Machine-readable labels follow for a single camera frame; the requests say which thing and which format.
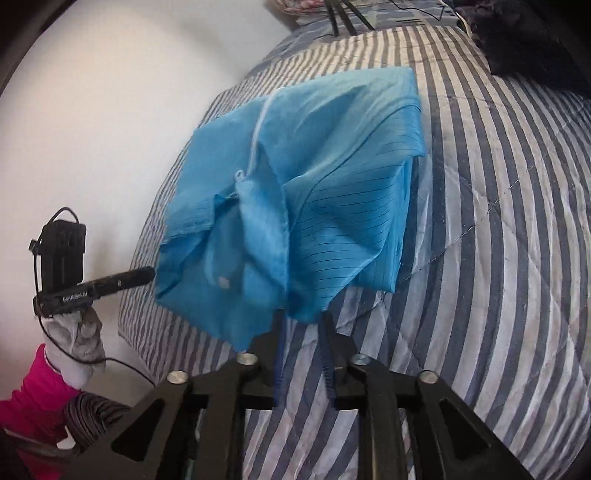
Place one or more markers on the dark cloth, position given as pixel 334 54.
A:
pixel 531 41

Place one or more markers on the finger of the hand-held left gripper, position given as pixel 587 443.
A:
pixel 134 277

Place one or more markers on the person's dark striped skirt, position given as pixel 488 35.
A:
pixel 92 415

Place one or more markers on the grey patterned bedsheet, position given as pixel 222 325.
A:
pixel 406 16

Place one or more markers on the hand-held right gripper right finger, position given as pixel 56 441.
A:
pixel 328 364

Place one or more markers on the grey striped quilt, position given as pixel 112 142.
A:
pixel 485 230

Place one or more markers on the blue pinstriped work coat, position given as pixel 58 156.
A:
pixel 332 207

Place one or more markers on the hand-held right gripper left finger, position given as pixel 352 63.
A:
pixel 278 364

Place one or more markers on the person's left hand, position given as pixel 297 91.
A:
pixel 78 337

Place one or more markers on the person's left forearm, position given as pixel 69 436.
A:
pixel 32 406

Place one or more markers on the floral patterned cloth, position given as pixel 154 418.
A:
pixel 295 5

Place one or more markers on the black tripod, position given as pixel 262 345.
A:
pixel 331 18

